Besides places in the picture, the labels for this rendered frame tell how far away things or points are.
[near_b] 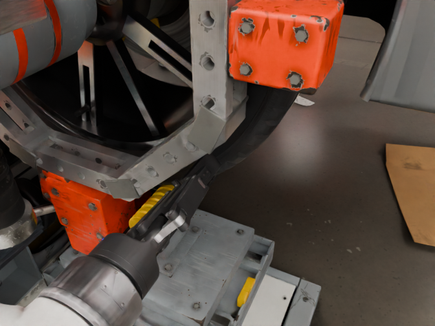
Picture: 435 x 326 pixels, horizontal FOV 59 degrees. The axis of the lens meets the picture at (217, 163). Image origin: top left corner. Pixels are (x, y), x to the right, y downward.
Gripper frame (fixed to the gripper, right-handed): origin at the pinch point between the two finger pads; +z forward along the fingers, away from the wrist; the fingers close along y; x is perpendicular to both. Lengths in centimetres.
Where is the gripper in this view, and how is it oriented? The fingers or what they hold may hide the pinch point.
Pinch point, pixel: (201, 172)
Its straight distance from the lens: 54.9
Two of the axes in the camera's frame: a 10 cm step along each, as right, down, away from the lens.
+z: 4.4, -5.5, 7.1
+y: 6.4, -3.7, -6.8
